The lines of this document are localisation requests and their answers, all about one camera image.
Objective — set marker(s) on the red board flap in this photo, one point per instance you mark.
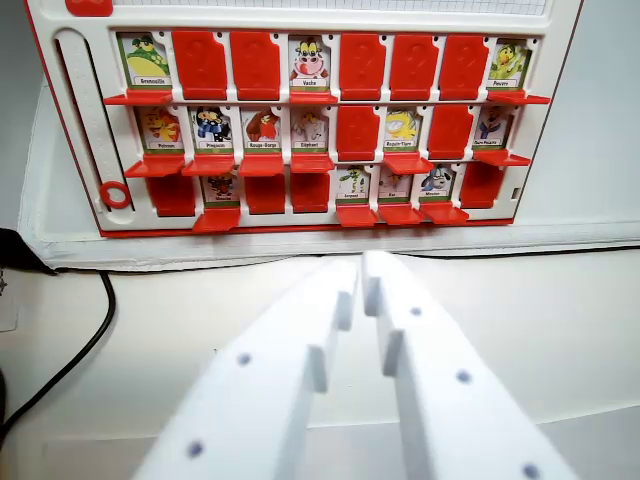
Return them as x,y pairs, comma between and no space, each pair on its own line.
464,70

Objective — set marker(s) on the white printed paper sheet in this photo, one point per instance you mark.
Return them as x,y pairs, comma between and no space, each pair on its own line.
7,305

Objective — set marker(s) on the red and white game board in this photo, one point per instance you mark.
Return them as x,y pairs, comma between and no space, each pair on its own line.
310,125

